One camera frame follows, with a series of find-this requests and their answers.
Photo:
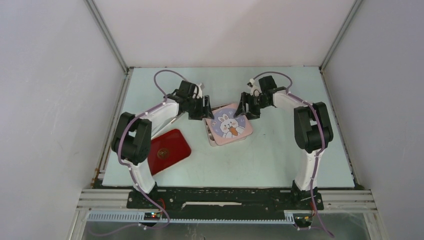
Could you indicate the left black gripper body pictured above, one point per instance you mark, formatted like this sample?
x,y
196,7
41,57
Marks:
x,y
195,109

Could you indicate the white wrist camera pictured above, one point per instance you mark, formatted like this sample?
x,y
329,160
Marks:
x,y
255,90
198,91

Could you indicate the white divided chocolate box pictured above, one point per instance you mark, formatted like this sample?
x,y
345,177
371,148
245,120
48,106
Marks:
x,y
212,136

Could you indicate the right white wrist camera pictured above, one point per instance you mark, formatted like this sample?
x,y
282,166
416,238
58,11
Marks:
x,y
255,90

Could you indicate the round foil wrapped chocolate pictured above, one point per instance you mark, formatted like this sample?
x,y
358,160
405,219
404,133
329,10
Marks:
x,y
163,153

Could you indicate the grey cable duct strip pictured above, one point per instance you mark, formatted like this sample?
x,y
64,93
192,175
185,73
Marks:
x,y
142,217

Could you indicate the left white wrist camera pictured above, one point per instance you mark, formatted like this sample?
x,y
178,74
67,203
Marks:
x,y
198,91

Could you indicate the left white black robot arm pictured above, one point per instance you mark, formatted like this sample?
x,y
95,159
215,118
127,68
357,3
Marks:
x,y
133,134

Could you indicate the silver metal tongs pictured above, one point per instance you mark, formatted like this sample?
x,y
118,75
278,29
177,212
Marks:
x,y
176,118

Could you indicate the red plastic tray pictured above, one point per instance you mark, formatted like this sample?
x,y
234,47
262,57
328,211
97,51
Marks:
x,y
177,145

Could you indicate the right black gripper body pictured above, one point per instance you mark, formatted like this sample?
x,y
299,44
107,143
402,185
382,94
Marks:
x,y
255,104

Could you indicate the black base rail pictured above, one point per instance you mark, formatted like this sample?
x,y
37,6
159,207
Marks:
x,y
223,203

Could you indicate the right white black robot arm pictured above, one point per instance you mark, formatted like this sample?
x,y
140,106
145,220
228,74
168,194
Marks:
x,y
312,126

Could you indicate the silver metal box lid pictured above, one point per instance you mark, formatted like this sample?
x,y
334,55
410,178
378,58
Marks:
x,y
229,125

